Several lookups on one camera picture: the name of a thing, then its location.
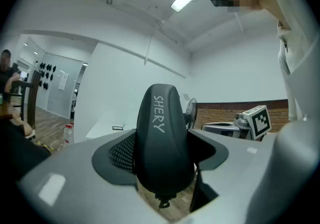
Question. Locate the black standing fan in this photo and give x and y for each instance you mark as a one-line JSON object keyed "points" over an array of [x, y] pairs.
{"points": [[191, 113]]}

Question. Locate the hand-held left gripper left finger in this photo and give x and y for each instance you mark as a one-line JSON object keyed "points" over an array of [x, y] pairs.
{"points": [[75, 193]]}

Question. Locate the black oblong case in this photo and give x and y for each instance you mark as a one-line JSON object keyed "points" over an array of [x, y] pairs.
{"points": [[162, 143]]}

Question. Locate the clear plastic water bottle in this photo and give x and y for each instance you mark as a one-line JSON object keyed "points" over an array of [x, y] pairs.
{"points": [[68, 134]]}

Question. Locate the group of black hanging items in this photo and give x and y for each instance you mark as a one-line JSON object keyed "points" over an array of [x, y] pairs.
{"points": [[47, 73]]}

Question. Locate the yellow black striped tape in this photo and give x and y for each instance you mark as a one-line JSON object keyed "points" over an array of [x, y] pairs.
{"points": [[47, 146]]}

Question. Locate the black picture frame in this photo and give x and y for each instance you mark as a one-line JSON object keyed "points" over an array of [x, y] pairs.
{"points": [[118, 128]]}

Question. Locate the white paper sheet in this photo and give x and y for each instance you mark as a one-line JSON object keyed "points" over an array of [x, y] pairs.
{"points": [[63, 81]]}

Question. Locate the person's white shirt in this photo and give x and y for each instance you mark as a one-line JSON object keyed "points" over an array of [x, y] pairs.
{"points": [[300, 56]]}

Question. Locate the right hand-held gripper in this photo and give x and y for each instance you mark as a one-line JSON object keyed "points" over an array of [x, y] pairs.
{"points": [[260, 123]]}

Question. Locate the dark wooden chair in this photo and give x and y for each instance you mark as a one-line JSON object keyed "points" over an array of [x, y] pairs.
{"points": [[32, 98]]}

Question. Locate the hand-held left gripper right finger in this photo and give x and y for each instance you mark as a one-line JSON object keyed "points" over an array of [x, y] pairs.
{"points": [[230, 180]]}

